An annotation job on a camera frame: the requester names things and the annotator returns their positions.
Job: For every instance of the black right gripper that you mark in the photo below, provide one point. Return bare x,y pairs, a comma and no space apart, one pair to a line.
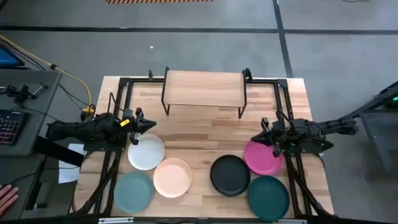
276,138

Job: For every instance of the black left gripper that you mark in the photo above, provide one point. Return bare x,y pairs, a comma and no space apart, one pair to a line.
135,130

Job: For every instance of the pink plate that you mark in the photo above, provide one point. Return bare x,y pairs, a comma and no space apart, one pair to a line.
261,160

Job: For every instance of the white plate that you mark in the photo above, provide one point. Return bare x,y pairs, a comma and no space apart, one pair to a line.
146,154

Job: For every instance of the black plate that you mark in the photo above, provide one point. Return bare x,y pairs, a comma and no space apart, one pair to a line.
230,175

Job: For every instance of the peach plate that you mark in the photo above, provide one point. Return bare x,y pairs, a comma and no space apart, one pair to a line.
172,179

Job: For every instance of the dark green plate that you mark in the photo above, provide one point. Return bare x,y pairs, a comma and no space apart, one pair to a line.
268,199

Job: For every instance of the sage green plate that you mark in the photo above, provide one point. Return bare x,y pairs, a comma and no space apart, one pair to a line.
133,193

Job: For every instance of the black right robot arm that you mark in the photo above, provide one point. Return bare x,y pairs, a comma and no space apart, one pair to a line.
335,126

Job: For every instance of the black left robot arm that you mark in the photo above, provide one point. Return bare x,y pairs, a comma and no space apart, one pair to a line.
71,130

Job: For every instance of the wooden shelf with black legs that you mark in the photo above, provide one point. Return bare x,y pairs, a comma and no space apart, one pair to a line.
202,88

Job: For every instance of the yellow label tag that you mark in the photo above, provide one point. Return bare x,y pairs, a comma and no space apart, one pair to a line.
125,122

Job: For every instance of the black table clamp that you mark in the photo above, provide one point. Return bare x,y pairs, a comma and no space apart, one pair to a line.
248,74
150,74

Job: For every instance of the black flat bar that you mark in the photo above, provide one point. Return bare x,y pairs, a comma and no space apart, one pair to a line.
59,152

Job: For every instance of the white paper sheet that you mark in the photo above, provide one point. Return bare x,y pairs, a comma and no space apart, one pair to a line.
67,174

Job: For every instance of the grey metal stand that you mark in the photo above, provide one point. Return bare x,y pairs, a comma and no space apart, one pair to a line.
382,152

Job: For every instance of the grey side desk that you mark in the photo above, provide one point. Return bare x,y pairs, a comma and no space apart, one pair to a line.
31,77

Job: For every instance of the black clamp tool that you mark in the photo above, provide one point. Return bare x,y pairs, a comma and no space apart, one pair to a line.
21,92

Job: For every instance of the black backlit keyboard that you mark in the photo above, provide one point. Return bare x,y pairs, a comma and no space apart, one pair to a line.
11,127

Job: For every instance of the dark grey low desk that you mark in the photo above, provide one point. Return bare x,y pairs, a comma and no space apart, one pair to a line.
15,165

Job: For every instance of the computer monitor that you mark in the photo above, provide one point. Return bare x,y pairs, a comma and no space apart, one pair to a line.
7,59

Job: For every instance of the person's hand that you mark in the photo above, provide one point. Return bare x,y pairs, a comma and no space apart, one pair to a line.
7,197

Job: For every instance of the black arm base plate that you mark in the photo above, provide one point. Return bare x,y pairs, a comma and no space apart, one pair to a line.
102,147
311,148

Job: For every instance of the black metal table frame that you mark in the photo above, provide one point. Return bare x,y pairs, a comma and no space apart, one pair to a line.
282,83

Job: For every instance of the silver metal bracket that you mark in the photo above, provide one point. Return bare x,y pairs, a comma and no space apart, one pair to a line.
289,221
115,220

